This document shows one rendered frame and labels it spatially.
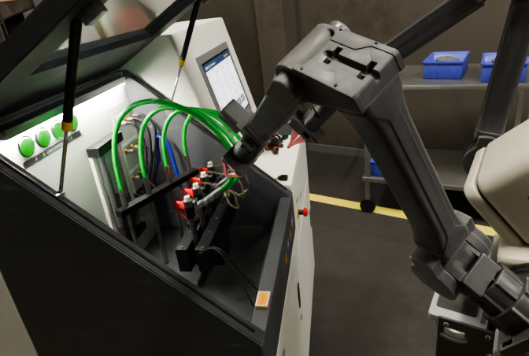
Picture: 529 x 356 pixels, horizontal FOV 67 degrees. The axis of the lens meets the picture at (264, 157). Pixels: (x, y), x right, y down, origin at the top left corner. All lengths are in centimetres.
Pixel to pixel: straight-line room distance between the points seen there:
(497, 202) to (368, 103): 38
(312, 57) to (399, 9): 327
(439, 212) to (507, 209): 20
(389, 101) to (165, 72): 110
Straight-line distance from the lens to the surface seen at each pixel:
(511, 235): 78
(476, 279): 67
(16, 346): 126
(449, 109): 379
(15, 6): 584
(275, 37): 395
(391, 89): 45
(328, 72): 44
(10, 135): 102
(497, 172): 74
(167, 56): 145
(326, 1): 394
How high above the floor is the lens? 166
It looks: 23 degrees down
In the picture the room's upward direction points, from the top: 7 degrees counter-clockwise
